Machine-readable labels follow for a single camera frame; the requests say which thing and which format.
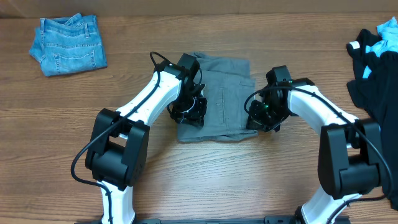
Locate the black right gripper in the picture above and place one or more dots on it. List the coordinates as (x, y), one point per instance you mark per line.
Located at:
(257, 124)

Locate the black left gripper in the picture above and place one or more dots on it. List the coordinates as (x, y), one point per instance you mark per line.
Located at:
(193, 116)

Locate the grey shorts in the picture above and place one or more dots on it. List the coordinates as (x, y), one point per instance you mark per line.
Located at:
(228, 83)

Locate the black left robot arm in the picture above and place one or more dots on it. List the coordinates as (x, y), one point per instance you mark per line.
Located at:
(117, 151)

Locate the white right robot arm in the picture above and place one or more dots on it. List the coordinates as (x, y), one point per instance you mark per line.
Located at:
(350, 161)

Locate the black garment with white label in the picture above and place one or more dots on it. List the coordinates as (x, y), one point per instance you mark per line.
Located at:
(374, 89)

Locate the folded blue denim jeans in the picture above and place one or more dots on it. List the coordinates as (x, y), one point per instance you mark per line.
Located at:
(68, 45)

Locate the light blue cloth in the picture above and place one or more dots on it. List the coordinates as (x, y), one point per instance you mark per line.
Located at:
(385, 39)

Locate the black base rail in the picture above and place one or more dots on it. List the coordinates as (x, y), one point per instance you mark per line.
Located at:
(214, 221)

